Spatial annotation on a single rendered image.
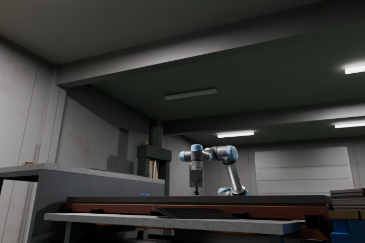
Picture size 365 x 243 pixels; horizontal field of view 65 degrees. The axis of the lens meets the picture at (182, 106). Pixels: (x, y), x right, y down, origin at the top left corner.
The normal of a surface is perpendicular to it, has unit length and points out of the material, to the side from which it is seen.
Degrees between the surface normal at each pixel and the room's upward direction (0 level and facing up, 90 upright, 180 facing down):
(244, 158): 90
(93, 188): 90
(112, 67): 90
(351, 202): 90
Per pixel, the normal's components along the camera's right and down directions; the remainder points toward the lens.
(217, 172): -0.41, -0.31
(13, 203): 0.91, -0.12
